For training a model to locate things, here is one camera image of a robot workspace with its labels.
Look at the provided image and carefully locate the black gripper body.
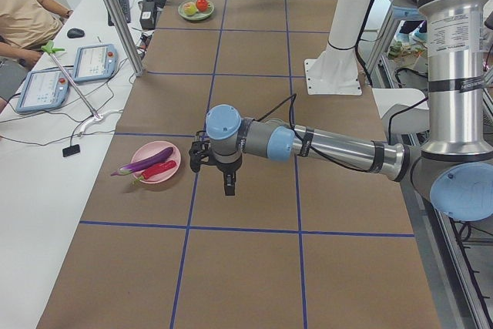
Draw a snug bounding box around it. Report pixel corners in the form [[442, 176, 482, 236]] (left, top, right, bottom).
[[216, 159, 242, 183]]

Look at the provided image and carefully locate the purple eggplant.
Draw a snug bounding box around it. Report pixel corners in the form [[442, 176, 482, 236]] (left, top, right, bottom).
[[111, 146, 174, 176]]

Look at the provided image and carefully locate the red chili pepper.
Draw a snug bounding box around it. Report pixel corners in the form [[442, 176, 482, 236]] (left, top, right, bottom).
[[133, 160, 178, 184]]

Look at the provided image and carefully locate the red tomato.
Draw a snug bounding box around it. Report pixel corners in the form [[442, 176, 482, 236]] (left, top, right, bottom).
[[195, 0, 209, 12]]

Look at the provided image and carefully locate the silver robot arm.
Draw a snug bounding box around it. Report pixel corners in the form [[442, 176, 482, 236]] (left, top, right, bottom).
[[189, 0, 492, 221]]

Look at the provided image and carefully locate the pink round plate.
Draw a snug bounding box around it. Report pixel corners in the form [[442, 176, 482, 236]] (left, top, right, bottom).
[[131, 141, 181, 184]]

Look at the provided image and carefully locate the brown paper table mat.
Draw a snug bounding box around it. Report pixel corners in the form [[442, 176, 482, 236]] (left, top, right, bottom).
[[39, 0, 440, 328]]

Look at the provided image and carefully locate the green round plate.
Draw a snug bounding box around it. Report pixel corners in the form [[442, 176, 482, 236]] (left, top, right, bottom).
[[178, 0, 215, 22]]

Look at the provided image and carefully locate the small black box device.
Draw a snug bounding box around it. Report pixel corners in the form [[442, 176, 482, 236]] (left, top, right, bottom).
[[62, 144, 81, 158]]

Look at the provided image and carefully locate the far blue teach pendant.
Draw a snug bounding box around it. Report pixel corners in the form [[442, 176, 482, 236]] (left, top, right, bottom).
[[72, 44, 118, 83]]

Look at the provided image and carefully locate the blue teach pendant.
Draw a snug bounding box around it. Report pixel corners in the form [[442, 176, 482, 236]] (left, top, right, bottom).
[[72, 44, 118, 83], [15, 69, 69, 114]]

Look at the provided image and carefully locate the black power adapter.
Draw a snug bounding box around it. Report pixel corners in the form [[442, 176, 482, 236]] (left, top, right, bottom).
[[139, 1, 156, 30]]

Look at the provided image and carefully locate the white chair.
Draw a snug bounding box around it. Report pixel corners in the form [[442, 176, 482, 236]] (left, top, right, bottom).
[[372, 88, 430, 135]]

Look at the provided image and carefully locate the near blue teach pendant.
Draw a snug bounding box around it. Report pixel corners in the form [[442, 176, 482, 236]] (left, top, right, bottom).
[[15, 69, 69, 114]]

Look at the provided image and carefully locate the black keyboard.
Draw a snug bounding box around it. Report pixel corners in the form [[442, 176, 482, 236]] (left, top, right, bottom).
[[117, 0, 131, 23]]

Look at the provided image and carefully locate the black computer mouse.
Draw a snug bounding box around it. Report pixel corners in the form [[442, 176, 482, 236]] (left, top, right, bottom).
[[66, 28, 85, 39]]

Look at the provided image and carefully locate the grabber stick green tip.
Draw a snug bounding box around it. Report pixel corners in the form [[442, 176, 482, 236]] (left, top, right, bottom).
[[41, 40, 122, 137]]

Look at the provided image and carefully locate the seated person beige shirt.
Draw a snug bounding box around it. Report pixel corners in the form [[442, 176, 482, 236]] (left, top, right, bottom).
[[0, 0, 74, 112]]

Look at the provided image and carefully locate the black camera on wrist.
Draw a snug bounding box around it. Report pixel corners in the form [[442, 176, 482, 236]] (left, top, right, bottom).
[[189, 130, 216, 173]]

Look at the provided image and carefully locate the aluminium frame post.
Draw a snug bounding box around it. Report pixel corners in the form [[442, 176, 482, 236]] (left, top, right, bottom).
[[103, 0, 143, 77]]

